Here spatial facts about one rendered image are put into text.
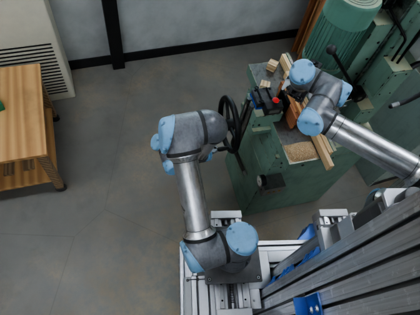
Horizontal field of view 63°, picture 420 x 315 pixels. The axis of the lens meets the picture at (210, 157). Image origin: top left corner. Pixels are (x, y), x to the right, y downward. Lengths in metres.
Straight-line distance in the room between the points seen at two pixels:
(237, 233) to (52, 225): 1.46
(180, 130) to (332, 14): 0.67
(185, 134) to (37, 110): 1.25
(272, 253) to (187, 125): 0.74
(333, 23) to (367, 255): 0.85
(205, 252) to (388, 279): 0.62
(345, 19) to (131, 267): 1.72
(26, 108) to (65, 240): 0.82
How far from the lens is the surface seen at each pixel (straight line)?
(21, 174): 2.39
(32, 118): 2.14
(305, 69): 1.10
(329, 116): 1.02
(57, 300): 2.27
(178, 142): 1.07
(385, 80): 1.53
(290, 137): 1.62
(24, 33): 2.44
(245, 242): 1.20
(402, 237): 0.67
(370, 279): 0.77
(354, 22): 1.34
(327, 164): 1.58
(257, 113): 1.57
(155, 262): 2.23
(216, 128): 1.10
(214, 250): 1.18
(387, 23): 1.47
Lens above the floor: 2.17
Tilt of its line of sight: 60 degrees down
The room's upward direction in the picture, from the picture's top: 14 degrees clockwise
